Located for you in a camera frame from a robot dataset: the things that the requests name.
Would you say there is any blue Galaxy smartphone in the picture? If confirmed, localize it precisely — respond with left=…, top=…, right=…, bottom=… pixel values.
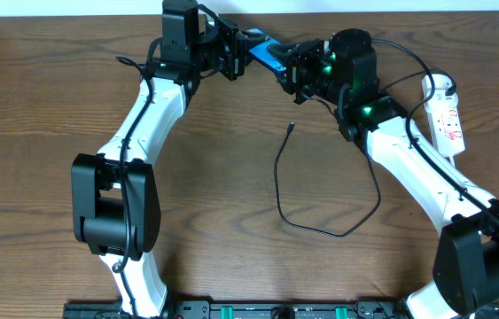
left=246, top=28, right=286, bottom=82

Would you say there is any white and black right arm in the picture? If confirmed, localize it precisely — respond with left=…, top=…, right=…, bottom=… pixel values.
left=267, top=29, right=499, bottom=318

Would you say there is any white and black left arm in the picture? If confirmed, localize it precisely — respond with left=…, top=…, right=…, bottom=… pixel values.
left=71, top=1, right=268, bottom=318

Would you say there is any white power strip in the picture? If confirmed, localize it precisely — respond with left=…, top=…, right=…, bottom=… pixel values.
left=425, top=94, right=465, bottom=158

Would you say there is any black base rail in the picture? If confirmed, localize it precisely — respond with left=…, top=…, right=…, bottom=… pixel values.
left=62, top=297, right=499, bottom=319

